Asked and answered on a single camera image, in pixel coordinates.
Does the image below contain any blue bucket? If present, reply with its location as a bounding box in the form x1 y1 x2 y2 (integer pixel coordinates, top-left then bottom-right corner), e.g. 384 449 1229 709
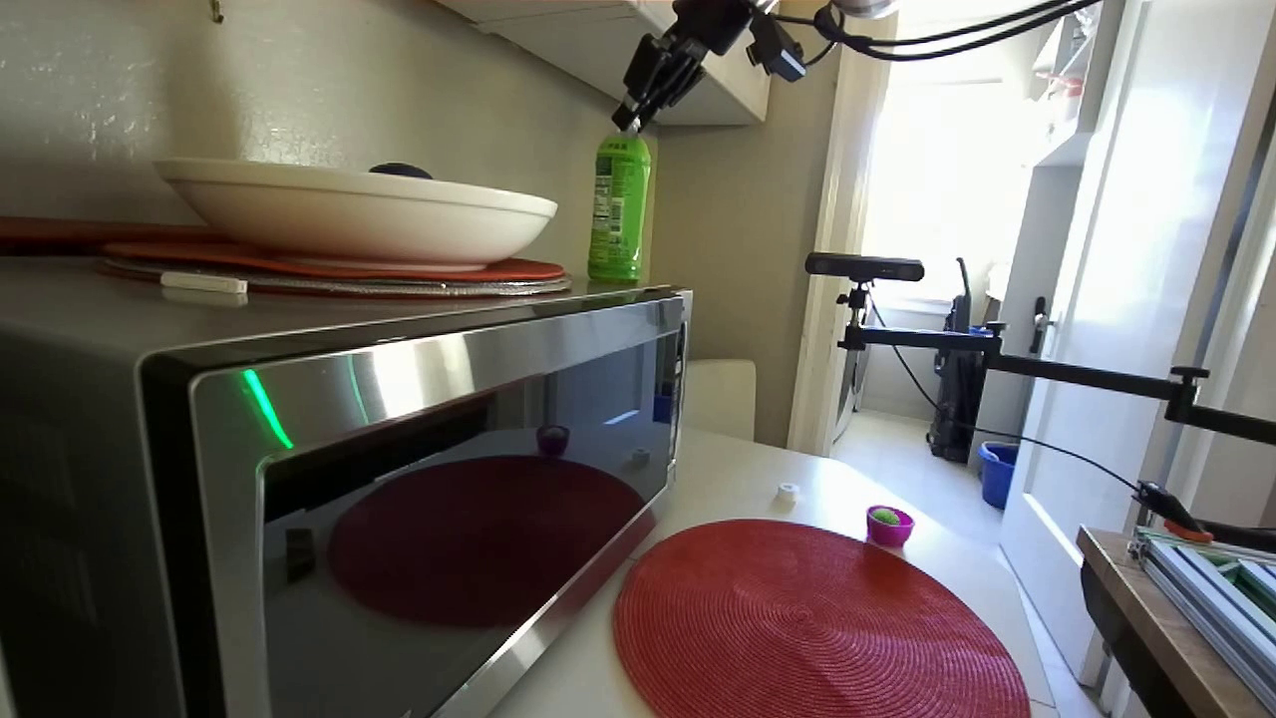
978 438 1019 514

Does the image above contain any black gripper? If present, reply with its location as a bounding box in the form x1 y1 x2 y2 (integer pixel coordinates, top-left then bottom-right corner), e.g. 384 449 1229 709
606 0 767 142

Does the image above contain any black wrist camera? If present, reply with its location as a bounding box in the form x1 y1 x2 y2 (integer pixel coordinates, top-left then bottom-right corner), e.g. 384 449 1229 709
740 13 813 88

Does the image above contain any red placemat under bowl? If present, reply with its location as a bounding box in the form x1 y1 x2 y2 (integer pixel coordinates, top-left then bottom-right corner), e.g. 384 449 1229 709
0 215 574 300

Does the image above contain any white wall cabinet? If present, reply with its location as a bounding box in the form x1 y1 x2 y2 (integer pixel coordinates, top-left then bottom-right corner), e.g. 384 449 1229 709
433 0 784 134

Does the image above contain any wooden side table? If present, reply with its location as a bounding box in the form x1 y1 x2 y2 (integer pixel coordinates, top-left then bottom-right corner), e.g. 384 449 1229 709
1074 528 1276 718

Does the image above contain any stack of books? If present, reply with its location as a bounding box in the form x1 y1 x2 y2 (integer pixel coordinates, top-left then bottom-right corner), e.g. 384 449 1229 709
1130 524 1276 709

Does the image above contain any beige curtain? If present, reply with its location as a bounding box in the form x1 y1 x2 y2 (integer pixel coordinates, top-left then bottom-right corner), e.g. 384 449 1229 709
788 13 909 455

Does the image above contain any green tea bottle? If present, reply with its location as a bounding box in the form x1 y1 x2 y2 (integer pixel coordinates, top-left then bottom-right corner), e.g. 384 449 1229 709
585 128 659 292

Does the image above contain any stainless steel microwave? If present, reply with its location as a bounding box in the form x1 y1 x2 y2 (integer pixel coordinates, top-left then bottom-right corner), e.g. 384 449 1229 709
0 256 699 718

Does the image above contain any thin black cable with plug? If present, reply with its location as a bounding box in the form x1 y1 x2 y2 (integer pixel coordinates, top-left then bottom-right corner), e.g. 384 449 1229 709
980 426 1215 542

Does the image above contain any large red round placemat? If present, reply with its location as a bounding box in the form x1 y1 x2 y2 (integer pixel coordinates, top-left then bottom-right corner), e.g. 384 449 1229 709
609 514 1035 718

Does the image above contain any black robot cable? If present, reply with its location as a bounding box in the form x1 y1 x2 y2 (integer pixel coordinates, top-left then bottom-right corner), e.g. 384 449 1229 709
775 0 1107 70

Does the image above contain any small white plastic piece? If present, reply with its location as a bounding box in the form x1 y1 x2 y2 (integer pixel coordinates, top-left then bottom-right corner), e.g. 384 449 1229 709
154 268 251 313

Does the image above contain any black bar camera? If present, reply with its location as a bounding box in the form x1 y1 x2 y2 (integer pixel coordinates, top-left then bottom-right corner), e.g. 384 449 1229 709
805 248 929 286

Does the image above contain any white shallow bowl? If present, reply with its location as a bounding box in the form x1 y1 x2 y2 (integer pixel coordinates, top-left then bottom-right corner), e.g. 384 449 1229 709
150 158 564 268

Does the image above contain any white door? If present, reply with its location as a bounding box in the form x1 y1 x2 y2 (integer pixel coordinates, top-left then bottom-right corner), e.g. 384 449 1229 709
998 0 1276 669

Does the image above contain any small pink cup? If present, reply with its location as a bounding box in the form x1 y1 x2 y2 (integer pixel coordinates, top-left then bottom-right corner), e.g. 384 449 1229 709
864 505 917 552

